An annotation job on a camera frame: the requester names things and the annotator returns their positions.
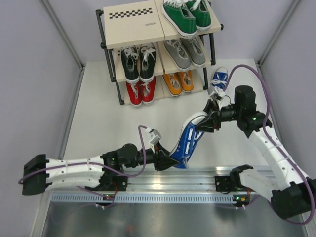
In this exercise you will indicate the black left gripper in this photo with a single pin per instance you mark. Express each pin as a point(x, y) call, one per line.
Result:
point(161, 159)

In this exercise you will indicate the left grey corner post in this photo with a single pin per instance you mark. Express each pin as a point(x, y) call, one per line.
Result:
point(61, 31)

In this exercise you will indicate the grey sneaker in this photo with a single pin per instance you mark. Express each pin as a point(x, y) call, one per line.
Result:
point(195, 51)
point(178, 54)

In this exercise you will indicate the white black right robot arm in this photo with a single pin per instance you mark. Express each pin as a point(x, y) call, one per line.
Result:
point(292, 192)

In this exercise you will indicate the green sneaker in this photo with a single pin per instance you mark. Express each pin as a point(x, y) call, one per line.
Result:
point(199, 9)
point(180, 17)

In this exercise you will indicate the orange sneaker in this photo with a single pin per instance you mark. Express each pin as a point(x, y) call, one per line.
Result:
point(186, 81)
point(173, 84)

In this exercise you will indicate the beige black shoe shelf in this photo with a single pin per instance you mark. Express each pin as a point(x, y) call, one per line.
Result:
point(141, 23)

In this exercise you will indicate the grey aluminium corner post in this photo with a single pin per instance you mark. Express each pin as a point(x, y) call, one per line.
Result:
point(285, 20)

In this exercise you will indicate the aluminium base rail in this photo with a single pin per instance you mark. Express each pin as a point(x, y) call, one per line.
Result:
point(148, 180)

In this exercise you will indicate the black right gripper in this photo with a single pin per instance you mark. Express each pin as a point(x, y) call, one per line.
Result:
point(211, 123)

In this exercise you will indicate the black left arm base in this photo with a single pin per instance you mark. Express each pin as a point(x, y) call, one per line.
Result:
point(113, 183)

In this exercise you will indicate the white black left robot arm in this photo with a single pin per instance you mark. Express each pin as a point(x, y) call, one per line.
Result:
point(100, 173)

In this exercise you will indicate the red sneaker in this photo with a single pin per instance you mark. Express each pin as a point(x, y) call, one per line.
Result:
point(134, 92)
point(148, 91)

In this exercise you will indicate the black sneaker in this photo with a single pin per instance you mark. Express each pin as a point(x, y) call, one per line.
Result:
point(129, 56)
point(148, 58)

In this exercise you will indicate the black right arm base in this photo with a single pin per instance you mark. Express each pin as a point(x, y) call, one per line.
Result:
point(225, 184)

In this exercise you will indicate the blue sneaker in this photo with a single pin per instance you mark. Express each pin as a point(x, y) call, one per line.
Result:
point(220, 78)
point(188, 140)

